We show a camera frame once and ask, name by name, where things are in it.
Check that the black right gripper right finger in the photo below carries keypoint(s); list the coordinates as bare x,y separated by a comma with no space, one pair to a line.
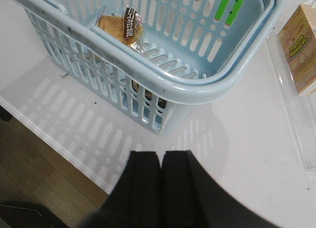
192,199

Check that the light blue plastic basket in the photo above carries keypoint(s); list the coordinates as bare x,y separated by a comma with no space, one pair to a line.
194,51

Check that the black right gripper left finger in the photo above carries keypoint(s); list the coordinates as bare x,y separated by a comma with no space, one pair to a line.
135,200

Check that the packaged bread clear wrapper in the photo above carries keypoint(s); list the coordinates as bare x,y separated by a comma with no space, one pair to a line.
126,28

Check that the beige tissue box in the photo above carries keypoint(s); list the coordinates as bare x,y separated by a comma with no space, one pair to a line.
298,41

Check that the clear acrylic shelf right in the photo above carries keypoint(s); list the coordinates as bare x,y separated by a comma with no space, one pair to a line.
301,110

